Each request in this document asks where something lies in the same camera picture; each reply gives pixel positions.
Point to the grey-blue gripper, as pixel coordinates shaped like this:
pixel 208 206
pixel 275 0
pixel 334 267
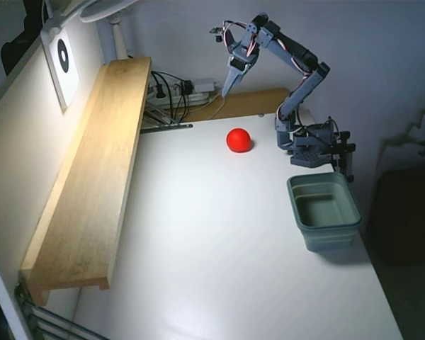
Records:
pixel 238 61

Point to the red ball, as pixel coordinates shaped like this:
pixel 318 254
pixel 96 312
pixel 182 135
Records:
pixel 239 140

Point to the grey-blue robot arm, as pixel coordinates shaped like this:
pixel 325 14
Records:
pixel 290 49

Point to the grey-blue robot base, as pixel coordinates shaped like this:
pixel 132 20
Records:
pixel 306 156

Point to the grey plastic container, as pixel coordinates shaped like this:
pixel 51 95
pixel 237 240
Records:
pixel 326 233

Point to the wooden back ledge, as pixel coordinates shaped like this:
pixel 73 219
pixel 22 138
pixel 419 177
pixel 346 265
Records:
pixel 255 102

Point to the grey power adapter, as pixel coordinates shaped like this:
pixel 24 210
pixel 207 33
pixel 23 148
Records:
pixel 202 85

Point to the white power strip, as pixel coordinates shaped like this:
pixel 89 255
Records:
pixel 198 97

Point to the black table clamp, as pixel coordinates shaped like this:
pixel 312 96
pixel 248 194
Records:
pixel 347 156

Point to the long wooden shelf board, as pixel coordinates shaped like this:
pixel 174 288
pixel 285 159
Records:
pixel 92 177

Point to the dark box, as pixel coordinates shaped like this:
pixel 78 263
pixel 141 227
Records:
pixel 407 219

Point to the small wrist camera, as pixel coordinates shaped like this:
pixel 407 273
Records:
pixel 216 32

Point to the metal shelf bracket rail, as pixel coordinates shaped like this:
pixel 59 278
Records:
pixel 166 127

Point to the white lamp post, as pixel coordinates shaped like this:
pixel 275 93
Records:
pixel 118 40

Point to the metal frame rails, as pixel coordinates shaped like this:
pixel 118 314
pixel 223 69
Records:
pixel 46 322

